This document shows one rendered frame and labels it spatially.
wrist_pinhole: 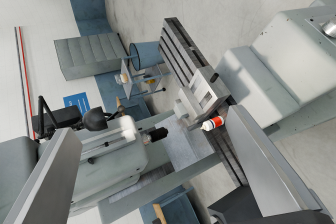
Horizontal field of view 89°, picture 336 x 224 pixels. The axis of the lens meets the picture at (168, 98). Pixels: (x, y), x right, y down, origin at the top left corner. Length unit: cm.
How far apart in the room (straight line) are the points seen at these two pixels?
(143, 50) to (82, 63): 312
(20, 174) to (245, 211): 72
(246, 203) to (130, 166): 44
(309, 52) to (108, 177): 76
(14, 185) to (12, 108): 565
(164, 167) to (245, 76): 68
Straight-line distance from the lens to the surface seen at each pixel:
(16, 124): 598
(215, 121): 75
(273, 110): 71
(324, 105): 141
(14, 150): 66
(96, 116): 53
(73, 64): 571
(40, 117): 63
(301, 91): 78
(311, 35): 77
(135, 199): 106
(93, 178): 61
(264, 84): 75
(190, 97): 76
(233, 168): 88
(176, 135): 111
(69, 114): 103
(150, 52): 289
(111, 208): 106
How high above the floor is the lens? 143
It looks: 23 degrees down
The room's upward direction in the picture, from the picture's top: 107 degrees counter-clockwise
